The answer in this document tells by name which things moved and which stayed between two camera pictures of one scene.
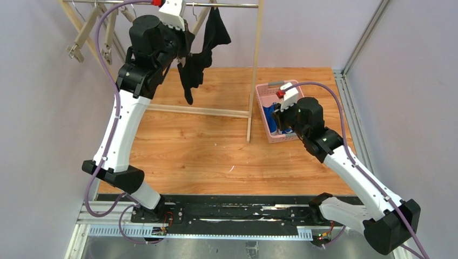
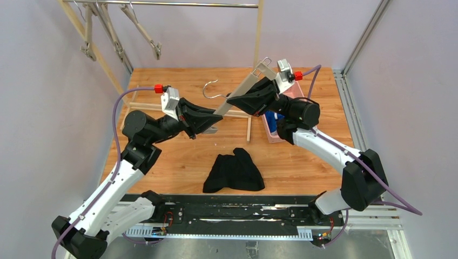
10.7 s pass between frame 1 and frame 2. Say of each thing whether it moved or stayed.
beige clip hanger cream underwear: moved
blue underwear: stayed
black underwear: moved
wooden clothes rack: stayed
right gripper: moved
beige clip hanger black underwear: moved
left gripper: moved
